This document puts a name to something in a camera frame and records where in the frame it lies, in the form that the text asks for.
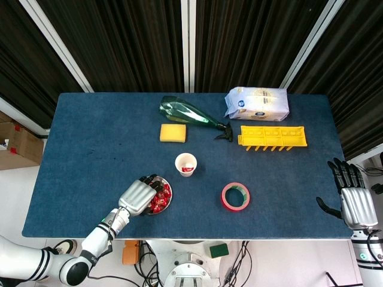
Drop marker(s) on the orange box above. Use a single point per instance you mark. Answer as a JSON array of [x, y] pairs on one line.
[[130, 254]]

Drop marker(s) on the white sneaker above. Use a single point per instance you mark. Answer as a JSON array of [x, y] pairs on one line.
[[64, 246]]

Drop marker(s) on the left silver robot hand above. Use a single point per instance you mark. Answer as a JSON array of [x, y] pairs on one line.
[[137, 195]]

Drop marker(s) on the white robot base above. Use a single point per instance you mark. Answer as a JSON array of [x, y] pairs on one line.
[[191, 260]]

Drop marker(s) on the blue table cloth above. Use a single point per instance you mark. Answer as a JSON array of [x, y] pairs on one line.
[[89, 134]]

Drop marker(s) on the black pleated curtain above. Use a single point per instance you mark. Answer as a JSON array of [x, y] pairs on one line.
[[24, 59], [359, 74], [119, 45], [245, 45]]

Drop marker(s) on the green spray bottle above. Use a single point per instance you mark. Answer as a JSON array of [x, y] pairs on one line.
[[182, 112]]

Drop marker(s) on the red tape roll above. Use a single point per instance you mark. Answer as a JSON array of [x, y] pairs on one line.
[[236, 208]]

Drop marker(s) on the silver metal plate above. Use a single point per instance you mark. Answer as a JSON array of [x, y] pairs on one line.
[[164, 180]]

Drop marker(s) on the yellow plastic rack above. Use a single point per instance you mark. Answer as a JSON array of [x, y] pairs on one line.
[[269, 136]]

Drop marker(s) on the green block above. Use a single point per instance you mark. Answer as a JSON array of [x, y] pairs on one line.
[[218, 250]]

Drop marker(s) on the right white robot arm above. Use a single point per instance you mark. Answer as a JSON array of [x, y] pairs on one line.
[[368, 263]]

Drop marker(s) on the white paper cup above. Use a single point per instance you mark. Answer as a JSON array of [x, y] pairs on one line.
[[179, 161]]

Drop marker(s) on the white metal frame post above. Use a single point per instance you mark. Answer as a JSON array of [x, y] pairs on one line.
[[188, 45], [310, 45], [57, 45]]

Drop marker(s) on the white floor beam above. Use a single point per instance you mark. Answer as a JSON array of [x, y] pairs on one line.
[[21, 117], [368, 155]]

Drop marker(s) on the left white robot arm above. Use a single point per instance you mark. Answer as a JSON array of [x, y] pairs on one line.
[[95, 239]]

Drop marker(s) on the large brown cardboard box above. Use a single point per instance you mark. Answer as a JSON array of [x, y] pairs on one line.
[[24, 149]]

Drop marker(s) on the yellow sponge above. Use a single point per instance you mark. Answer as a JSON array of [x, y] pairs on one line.
[[173, 133]]

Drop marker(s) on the red candy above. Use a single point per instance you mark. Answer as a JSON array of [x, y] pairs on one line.
[[167, 191], [158, 195], [188, 169], [164, 201], [155, 207]]

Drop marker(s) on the white blue tissue pack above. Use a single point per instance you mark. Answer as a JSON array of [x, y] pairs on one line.
[[257, 103]]

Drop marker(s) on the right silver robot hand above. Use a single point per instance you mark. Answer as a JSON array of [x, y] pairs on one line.
[[359, 209]]

